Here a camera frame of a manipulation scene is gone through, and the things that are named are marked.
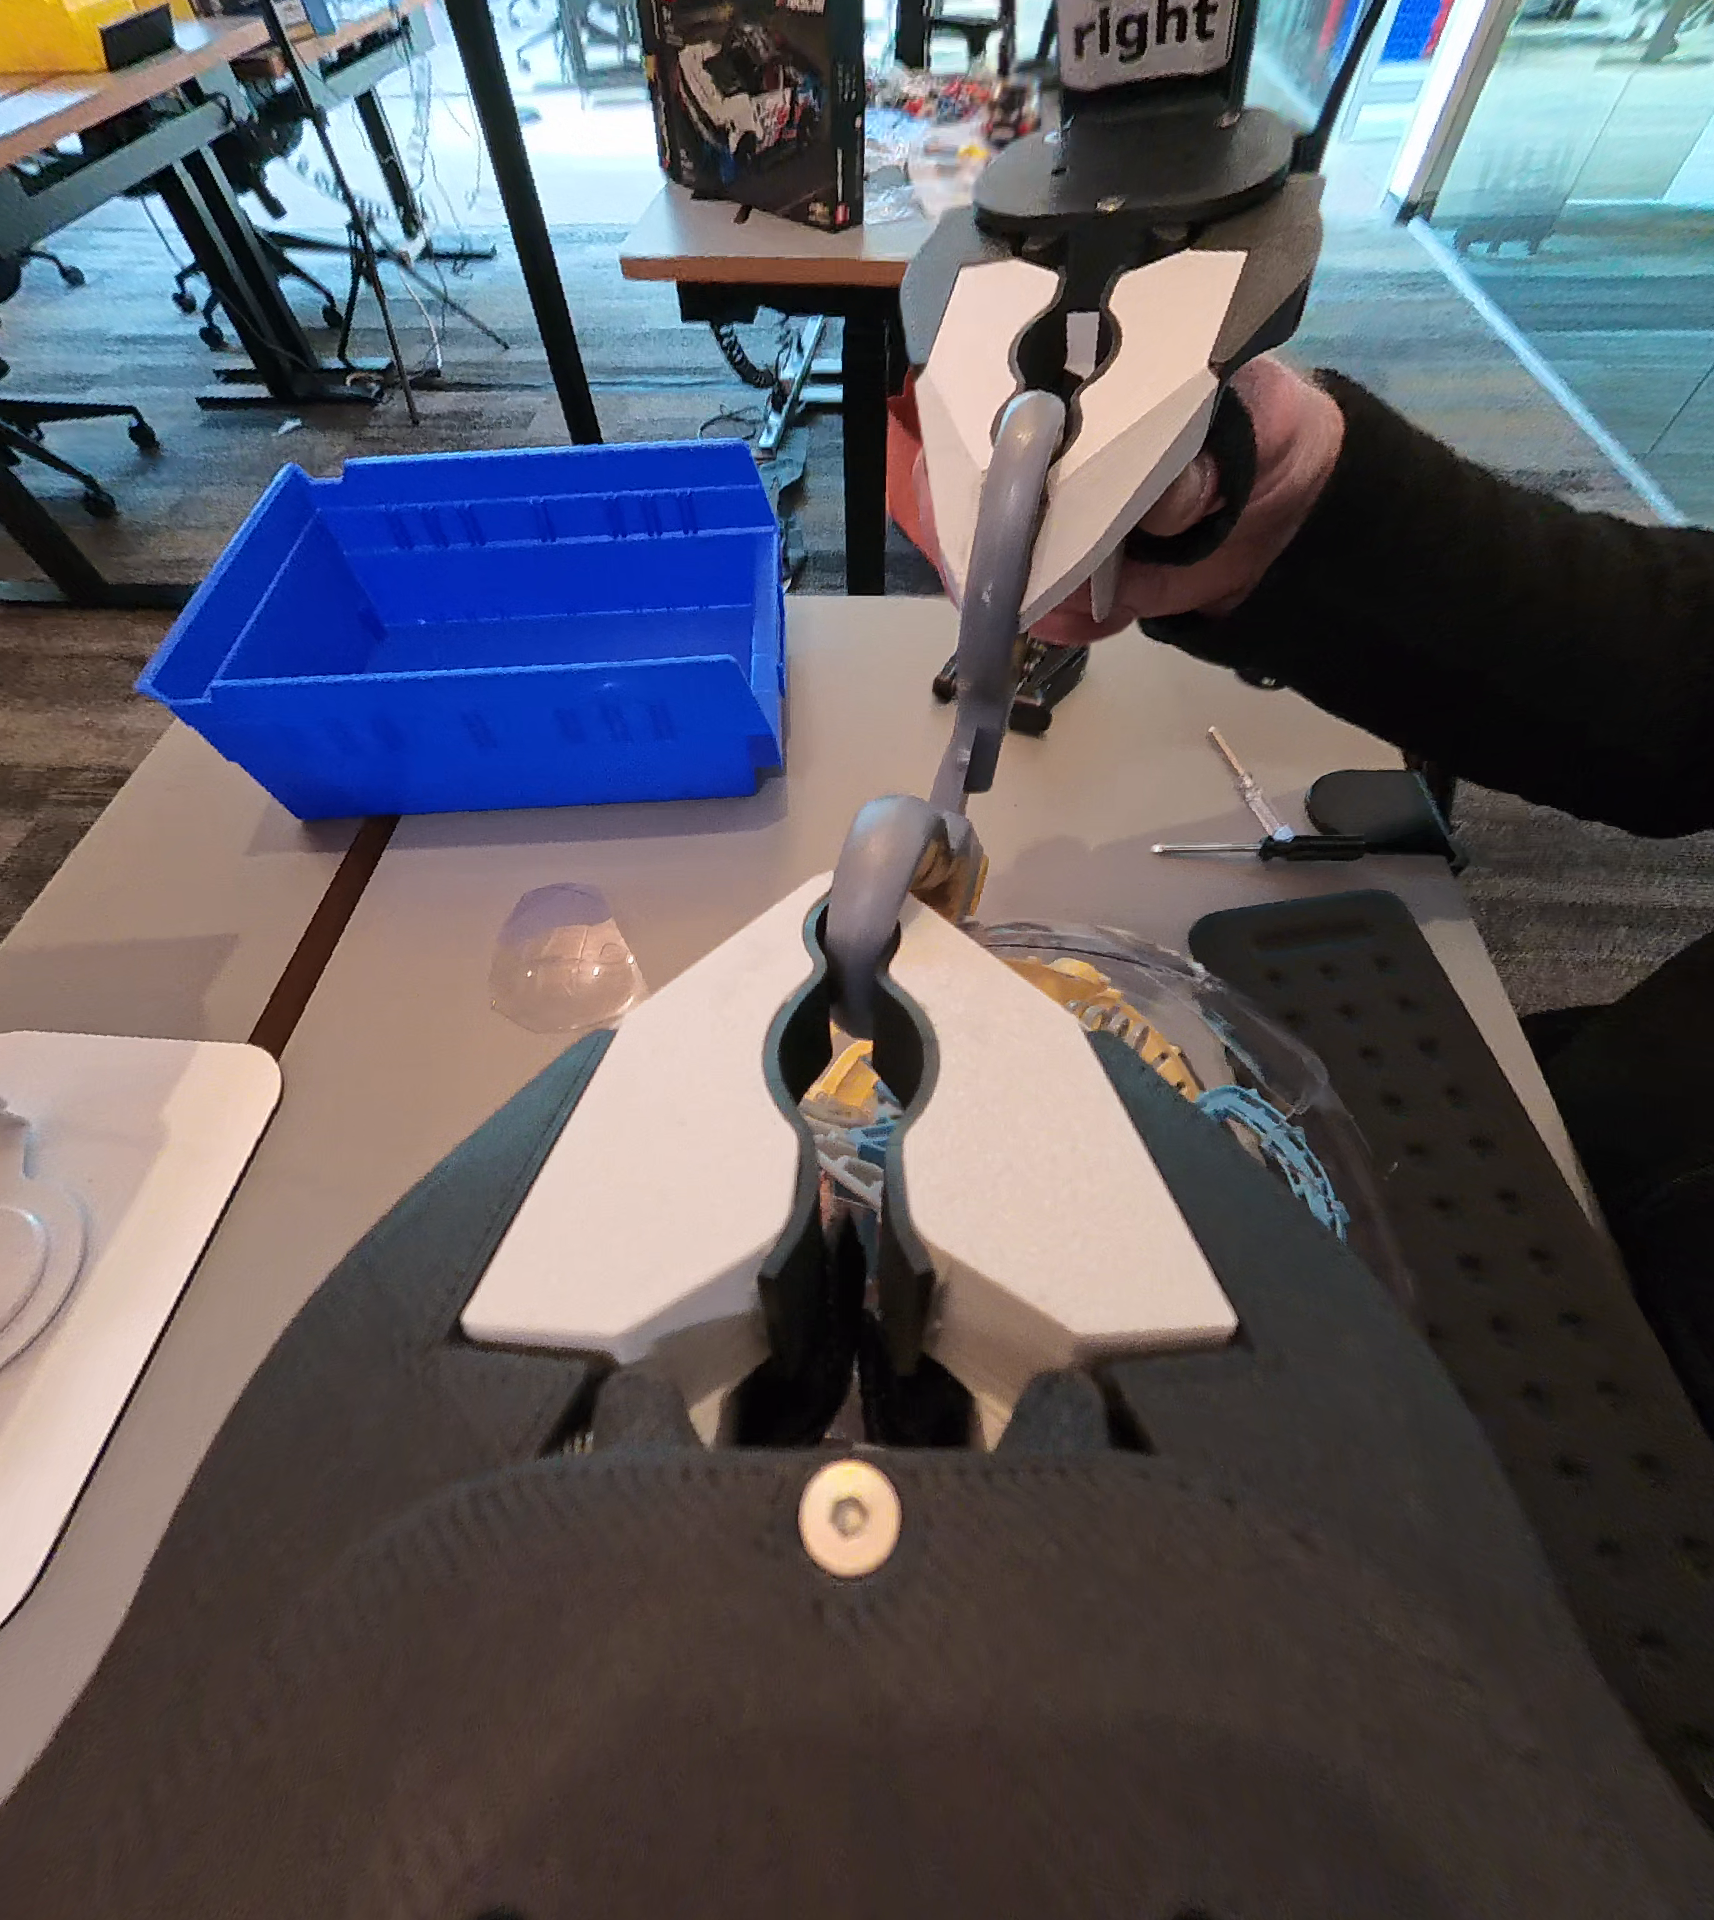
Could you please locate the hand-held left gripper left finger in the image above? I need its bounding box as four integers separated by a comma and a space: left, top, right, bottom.
459, 870, 842, 1411

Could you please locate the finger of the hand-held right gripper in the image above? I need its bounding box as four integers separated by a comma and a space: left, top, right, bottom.
914, 263, 1078, 535
1026, 249, 1256, 629

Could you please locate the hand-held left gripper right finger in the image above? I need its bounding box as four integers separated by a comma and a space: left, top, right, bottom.
895, 894, 1245, 1411

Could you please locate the clear maze ball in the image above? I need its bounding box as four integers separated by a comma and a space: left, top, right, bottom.
793, 834, 1377, 1277

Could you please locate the grey curved plastic piece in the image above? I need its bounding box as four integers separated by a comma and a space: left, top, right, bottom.
823, 390, 1076, 1027

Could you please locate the person's right forearm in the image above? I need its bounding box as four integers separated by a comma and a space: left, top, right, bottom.
1136, 370, 1714, 848

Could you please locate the person's right hand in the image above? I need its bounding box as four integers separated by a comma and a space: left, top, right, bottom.
1023, 353, 1355, 653

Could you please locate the wooden side table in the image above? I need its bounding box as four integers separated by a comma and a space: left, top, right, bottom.
621, 166, 986, 602

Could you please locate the small clear dome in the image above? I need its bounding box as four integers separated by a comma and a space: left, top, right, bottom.
488, 880, 646, 1034

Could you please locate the black bit holder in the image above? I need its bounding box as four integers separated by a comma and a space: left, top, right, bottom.
930, 639, 1090, 743

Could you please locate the black printed box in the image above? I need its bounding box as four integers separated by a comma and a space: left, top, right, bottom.
636, 0, 869, 236

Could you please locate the black vertical pole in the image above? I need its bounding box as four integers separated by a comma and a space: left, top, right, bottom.
441, 0, 609, 450

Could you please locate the black perforated pad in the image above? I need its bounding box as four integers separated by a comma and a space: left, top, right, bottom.
1268, 888, 1714, 1920

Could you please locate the blue storage bin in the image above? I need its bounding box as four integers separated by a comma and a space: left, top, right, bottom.
134, 438, 795, 824

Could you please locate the person's black clothing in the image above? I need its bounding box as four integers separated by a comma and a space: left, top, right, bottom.
1526, 894, 1714, 1577

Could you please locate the yellow bin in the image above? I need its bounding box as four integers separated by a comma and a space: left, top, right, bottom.
0, 0, 207, 79

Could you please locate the wooden office desk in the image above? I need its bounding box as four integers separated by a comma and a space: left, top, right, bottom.
0, 16, 447, 409

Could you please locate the clear-handled screwdriver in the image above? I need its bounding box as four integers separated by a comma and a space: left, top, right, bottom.
1201, 723, 1301, 854

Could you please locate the black-handled screwdriver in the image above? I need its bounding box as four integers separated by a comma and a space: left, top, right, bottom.
1148, 825, 1407, 876

